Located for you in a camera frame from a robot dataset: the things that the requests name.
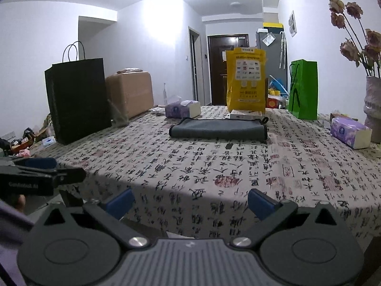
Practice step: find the black paper bag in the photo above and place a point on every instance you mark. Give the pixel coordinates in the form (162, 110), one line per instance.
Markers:
(79, 101)

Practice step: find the purple tissue pack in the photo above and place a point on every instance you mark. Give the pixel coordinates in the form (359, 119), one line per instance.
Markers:
(348, 131)
(181, 109)

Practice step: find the blue tissue pack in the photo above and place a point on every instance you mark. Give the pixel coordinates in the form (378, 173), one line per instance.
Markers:
(48, 141)

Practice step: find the dark brown door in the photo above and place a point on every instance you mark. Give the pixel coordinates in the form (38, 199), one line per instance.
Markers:
(217, 74)

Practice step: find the dried rose bouquet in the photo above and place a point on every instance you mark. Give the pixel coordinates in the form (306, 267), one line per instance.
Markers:
(351, 47)

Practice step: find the red box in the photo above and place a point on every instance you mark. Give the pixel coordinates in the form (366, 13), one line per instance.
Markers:
(272, 102)

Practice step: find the flat white box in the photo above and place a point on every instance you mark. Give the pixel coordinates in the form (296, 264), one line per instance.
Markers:
(245, 115)

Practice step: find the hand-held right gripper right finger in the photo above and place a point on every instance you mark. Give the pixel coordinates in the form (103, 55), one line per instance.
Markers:
(262, 205)

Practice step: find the clear plastic wrapper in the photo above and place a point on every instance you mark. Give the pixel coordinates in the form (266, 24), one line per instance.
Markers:
(119, 114)

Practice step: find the person's left forearm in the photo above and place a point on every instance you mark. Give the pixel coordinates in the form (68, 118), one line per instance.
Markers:
(13, 244)

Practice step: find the calligraphy printed tablecloth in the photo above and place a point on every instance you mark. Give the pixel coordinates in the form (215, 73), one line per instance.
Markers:
(208, 163)

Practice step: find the framed wall picture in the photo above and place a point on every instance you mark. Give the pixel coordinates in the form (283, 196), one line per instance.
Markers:
(293, 23)

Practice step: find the round ceiling lamp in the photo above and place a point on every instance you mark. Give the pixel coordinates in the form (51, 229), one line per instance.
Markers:
(235, 4)

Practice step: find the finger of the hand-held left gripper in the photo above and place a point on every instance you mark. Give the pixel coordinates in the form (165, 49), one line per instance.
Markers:
(70, 175)
(38, 163)

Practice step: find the grey towel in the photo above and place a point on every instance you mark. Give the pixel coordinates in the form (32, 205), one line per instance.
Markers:
(218, 128)

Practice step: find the brown cardboard box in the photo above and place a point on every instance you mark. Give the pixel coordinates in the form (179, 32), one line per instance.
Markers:
(131, 93)

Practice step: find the small brown box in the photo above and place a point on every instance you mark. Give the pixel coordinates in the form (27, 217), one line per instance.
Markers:
(337, 116)

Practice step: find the green paper bag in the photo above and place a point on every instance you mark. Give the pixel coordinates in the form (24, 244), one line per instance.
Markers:
(303, 89)

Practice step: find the person's left hand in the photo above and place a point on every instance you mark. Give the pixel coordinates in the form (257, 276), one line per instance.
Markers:
(19, 203)

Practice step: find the yellow plastic bag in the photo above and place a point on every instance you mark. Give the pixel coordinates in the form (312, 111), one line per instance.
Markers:
(245, 80)

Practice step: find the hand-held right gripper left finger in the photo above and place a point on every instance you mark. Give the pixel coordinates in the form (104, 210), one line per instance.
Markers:
(118, 205)

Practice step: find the ribbed grey vase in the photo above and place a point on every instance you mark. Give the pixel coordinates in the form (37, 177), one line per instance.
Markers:
(373, 107)

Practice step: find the yellow and black box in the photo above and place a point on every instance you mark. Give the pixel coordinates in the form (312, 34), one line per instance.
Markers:
(273, 26)

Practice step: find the grey refrigerator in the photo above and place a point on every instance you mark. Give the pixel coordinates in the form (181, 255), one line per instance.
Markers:
(272, 56)

